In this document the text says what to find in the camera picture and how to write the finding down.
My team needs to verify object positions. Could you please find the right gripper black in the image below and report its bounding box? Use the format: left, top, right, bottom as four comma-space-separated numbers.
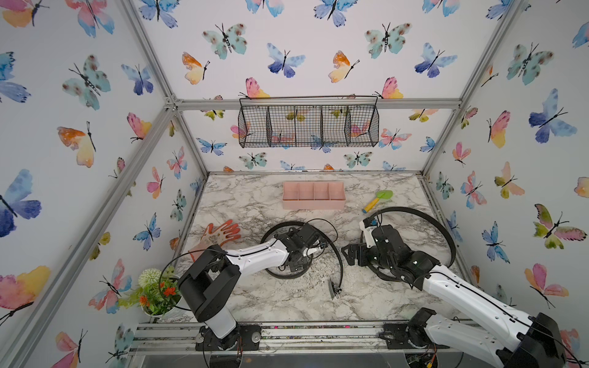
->
340, 241, 396, 275

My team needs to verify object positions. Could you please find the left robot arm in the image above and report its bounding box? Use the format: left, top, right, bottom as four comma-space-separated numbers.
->
176, 221, 336, 352

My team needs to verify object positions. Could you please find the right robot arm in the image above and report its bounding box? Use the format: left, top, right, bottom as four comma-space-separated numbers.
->
342, 225, 576, 367

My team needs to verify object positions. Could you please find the pink compartment storage tray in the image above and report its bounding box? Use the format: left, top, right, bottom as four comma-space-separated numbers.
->
282, 181, 346, 210

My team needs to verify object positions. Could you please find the black belt right coil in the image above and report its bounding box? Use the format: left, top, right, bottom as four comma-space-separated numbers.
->
362, 206, 458, 281

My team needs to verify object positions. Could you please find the green yellow toy shovel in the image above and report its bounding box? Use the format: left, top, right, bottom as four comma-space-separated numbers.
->
362, 190, 394, 213

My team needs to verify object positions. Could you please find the potted artificial flower plant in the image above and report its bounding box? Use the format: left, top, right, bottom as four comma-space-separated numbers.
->
119, 265, 183, 318

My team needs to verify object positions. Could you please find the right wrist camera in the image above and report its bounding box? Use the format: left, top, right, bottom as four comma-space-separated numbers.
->
359, 218, 379, 248

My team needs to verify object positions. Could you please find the black wire wall basket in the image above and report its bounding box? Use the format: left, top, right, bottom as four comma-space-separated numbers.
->
232, 94, 380, 150

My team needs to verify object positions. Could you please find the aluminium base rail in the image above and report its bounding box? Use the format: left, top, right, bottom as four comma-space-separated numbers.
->
128, 320, 516, 356

